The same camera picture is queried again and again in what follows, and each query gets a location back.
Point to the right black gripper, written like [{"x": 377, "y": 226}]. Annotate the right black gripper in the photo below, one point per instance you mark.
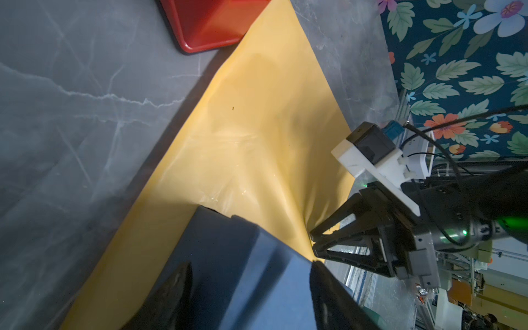
[{"x": 400, "y": 244}]

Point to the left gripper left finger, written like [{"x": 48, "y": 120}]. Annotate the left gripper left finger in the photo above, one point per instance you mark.
[{"x": 168, "y": 307}]

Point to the red tape dispenser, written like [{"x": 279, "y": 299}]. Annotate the red tape dispenser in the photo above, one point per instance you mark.
[{"x": 203, "y": 25}]

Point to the blue gift box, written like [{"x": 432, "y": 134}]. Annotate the blue gift box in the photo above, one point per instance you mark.
[{"x": 243, "y": 277}]

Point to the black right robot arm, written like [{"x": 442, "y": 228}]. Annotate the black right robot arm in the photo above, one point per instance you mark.
[{"x": 500, "y": 197}]

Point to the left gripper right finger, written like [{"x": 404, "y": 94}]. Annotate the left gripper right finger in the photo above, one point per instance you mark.
[{"x": 334, "y": 307}]

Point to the yellow wrapping paper sheet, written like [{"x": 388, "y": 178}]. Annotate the yellow wrapping paper sheet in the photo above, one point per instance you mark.
[{"x": 258, "y": 145}]

